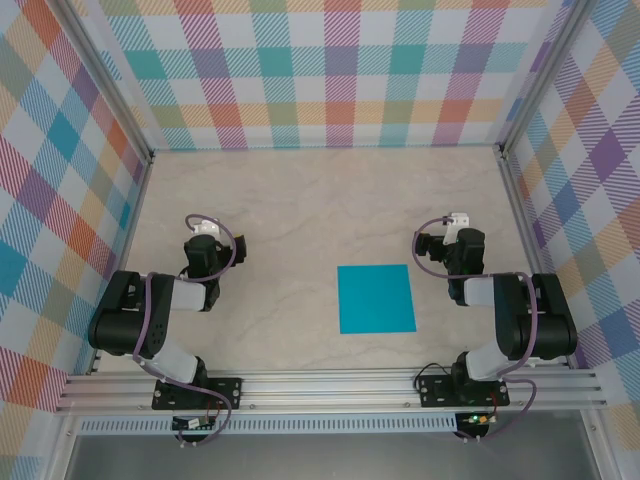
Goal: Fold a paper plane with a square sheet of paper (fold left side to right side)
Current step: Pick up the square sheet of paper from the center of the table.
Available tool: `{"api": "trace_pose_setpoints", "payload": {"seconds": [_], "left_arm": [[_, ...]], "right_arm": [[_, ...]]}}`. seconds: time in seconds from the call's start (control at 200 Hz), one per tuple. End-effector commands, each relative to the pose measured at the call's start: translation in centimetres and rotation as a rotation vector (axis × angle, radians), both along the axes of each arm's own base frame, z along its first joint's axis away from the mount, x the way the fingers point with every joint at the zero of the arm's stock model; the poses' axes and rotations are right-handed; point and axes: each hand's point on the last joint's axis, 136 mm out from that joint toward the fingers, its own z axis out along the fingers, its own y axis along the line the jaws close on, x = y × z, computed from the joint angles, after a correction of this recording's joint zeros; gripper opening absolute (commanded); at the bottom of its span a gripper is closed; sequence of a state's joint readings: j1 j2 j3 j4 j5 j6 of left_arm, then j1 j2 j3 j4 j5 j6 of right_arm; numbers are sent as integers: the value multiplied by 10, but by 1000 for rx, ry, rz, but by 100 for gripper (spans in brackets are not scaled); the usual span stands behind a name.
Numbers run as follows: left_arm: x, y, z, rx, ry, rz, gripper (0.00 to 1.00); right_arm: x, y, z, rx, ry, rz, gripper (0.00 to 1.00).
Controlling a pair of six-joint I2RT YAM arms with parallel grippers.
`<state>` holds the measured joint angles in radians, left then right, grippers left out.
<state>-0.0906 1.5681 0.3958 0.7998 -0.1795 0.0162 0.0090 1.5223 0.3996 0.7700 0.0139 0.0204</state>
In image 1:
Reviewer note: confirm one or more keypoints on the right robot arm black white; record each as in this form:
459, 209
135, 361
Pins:
540, 325

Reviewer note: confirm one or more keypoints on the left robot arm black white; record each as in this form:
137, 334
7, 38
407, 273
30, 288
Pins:
120, 325

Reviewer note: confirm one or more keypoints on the grey metal sheet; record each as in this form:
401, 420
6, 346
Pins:
325, 457

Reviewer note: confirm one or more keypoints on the small dark circuit board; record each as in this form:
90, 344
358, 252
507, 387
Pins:
192, 424

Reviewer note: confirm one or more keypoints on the circuit board with green light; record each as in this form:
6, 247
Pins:
477, 419

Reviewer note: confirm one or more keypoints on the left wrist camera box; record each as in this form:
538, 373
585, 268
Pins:
206, 227

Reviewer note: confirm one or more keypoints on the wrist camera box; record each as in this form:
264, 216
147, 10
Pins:
206, 227
459, 220

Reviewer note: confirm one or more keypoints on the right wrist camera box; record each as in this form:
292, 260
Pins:
459, 220

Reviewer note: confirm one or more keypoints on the aluminium side rail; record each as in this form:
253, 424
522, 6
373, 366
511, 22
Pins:
126, 250
530, 250

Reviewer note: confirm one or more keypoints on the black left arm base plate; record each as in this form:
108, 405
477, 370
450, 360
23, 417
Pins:
227, 392

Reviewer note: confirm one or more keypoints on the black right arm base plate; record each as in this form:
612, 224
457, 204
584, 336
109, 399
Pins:
435, 390

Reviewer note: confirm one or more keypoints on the long aluminium base rail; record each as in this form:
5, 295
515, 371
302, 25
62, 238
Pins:
325, 390

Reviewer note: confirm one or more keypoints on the aluminium frame post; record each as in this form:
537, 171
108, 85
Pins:
539, 75
107, 75

